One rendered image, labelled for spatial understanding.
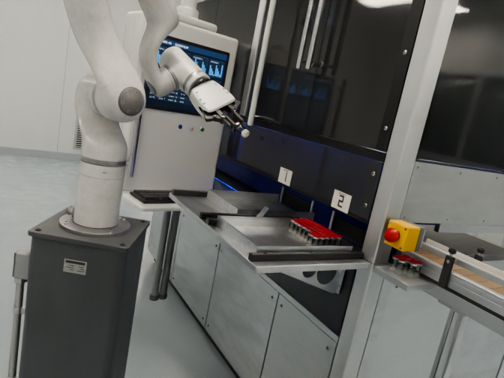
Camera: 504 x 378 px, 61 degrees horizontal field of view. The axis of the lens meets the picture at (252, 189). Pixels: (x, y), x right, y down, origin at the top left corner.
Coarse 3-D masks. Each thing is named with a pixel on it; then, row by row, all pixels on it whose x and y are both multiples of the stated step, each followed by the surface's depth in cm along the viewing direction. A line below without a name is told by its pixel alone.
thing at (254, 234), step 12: (228, 216) 137; (240, 216) 139; (228, 228) 128; (240, 228) 138; (252, 228) 140; (264, 228) 143; (276, 228) 146; (288, 228) 148; (240, 240) 122; (252, 240) 128; (264, 240) 130; (276, 240) 133; (288, 240) 135; (300, 240) 137; (252, 252) 116
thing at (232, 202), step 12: (216, 192) 171; (228, 192) 174; (240, 192) 177; (252, 192) 180; (216, 204) 162; (228, 204) 154; (240, 204) 169; (252, 204) 173; (264, 204) 177; (276, 204) 181; (300, 216) 162; (312, 216) 165
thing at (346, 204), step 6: (336, 192) 143; (342, 192) 141; (336, 198) 143; (342, 198) 141; (348, 198) 138; (336, 204) 143; (342, 204) 141; (348, 204) 138; (342, 210) 140; (348, 210) 138
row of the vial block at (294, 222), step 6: (294, 222) 142; (300, 222) 141; (294, 228) 141; (300, 228) 139; (306, 228) 136; (294, 234) 142; (300, 234) 138; (306, 234) 136; (318, 234) 131; (306, 240) 136; (324, 240) 130
